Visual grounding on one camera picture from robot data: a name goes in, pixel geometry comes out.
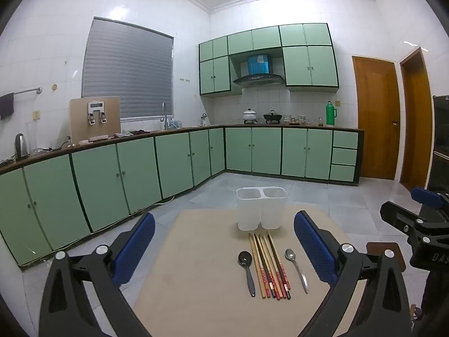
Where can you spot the green thermos flask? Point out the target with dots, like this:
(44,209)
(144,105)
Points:
(330,114)

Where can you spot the small white countertop kettle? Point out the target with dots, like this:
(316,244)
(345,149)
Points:
(203,120)

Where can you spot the beige wall socket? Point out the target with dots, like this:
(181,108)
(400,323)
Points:
(36,114)

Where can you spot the grey window blind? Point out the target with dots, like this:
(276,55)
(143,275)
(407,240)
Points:
(129,73)

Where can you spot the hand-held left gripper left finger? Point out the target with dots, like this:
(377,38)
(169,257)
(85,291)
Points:
(135,249)

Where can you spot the bundle of mixed chopsticks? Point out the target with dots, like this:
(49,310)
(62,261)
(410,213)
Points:
(268,266)

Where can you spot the steel electric kettle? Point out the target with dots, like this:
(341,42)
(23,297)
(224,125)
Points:
(21,147)

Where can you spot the white two-compartment utensil holder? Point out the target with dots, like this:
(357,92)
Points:
(261,210)

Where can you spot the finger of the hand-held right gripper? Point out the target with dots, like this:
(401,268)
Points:
(400,216)
(426,197)

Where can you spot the black glass-front cabinet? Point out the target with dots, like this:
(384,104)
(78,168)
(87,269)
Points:
(440,140)

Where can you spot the silver metal spoon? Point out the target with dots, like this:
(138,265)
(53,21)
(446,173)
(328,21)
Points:
(290,254)

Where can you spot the green upper kitchen cabinets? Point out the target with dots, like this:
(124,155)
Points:
(308,66)

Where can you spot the black spoon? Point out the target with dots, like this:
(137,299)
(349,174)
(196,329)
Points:
(245,258)

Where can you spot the small white and grey device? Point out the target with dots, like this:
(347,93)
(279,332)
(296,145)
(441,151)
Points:
(96,107)

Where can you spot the green lower kitchen cabinets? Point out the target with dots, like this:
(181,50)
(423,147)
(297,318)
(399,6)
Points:
(98,182)

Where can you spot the dark hanging towel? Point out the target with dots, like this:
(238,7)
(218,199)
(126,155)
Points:
(6,105)

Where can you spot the black wok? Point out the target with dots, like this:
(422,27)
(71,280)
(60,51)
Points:
(272,116)

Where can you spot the brown wooden stool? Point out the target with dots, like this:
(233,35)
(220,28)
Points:
(401,260)

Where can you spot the green kitchen cabinets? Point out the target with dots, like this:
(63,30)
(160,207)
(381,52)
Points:
(308,66)
(98,182)

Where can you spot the plain wooden door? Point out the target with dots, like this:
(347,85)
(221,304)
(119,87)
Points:
(417,123)

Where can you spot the metal towel bar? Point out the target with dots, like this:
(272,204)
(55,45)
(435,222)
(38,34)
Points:
(28,91)

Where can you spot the white cooking pot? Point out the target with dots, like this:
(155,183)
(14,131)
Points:
(250,116)

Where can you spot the black range hood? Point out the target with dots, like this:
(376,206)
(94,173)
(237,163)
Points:
(259,77)

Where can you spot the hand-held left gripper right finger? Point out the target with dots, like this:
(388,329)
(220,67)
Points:
(314,249)

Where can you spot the chrome sink faucet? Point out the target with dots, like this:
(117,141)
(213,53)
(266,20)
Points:
(164,114)

